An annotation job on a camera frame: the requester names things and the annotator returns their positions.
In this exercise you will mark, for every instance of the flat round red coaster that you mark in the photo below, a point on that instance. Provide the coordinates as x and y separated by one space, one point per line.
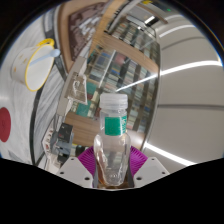
4 125

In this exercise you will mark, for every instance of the large wall bookshelf with books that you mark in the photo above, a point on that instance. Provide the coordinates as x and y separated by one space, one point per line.
123 70

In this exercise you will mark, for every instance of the long ceiling light strip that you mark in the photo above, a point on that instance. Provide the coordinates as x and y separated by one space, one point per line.
166 153
186 66

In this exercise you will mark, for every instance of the light blue spoon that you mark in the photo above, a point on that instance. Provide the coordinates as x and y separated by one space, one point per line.
46 56

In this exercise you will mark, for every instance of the white mug yellow rim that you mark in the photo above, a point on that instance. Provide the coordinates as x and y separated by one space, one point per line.
31 71

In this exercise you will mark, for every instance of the clear plastic bottle green label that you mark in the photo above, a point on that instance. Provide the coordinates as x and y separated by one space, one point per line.
113 150

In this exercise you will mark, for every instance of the dark grey building model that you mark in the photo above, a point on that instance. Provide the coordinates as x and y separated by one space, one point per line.
65 138

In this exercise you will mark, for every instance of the beige building model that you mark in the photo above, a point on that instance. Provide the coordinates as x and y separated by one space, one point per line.
77 88

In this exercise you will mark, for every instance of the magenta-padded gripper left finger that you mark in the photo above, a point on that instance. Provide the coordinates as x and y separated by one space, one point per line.
75 171

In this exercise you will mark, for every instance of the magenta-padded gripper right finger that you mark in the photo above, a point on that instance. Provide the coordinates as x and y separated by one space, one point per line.
150 171

